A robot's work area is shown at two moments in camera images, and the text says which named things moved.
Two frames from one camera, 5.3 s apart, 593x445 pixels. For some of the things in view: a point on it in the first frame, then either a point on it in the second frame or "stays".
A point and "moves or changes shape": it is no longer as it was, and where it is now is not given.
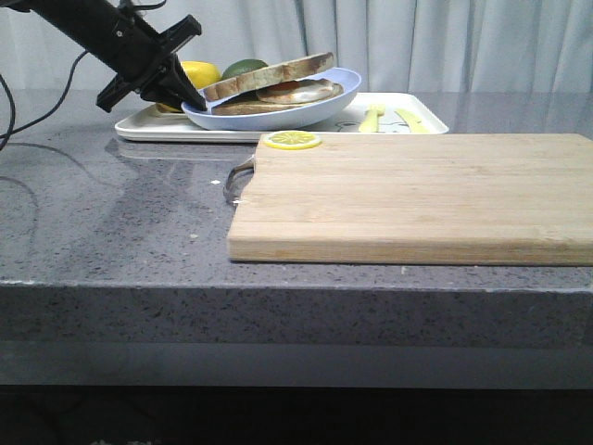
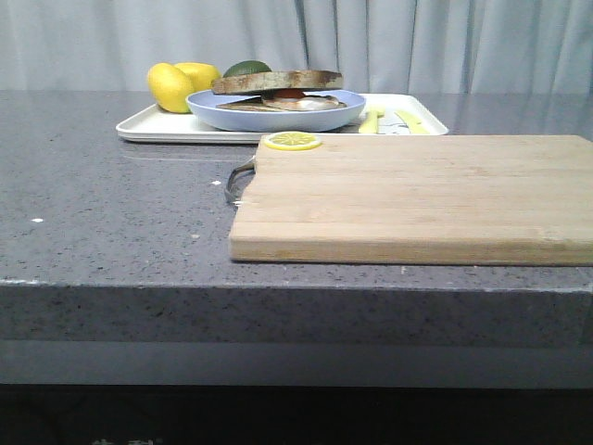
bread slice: x=292 y=71 to x=293 y=80
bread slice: x=246 y=108 moves or changes shape
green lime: x=242 y=67 stays
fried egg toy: x=299 y=92 to x=296 y=100
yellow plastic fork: x=371 y=120 stays
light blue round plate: x=297 y=104 moves or changes shape
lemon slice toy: x=292 y=140 stays
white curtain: x=391 y=44 stays
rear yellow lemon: x=201 y=73 stays
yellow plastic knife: x=415 y=124 stays
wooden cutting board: x=419 y=198 stays
